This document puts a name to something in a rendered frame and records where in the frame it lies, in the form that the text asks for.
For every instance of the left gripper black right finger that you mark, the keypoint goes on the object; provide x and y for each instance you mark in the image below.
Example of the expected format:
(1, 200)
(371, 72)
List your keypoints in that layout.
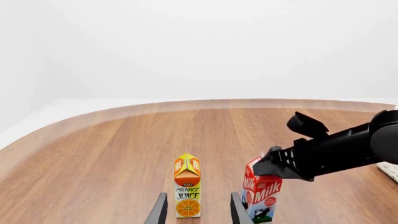
(238, 213)

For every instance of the pale woven basket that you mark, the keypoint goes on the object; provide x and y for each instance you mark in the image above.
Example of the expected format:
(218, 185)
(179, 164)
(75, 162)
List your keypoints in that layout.
(390, 170)

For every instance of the orange juice carton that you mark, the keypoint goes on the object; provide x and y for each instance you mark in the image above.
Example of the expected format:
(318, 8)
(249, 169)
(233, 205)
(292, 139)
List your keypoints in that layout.
(187, 186)

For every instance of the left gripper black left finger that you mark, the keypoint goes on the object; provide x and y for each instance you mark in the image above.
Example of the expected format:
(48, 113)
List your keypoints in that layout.
(158, 213)

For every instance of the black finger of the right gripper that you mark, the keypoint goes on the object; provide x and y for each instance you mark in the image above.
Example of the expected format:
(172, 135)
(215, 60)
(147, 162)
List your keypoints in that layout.
(275, 151)
(264, 168)

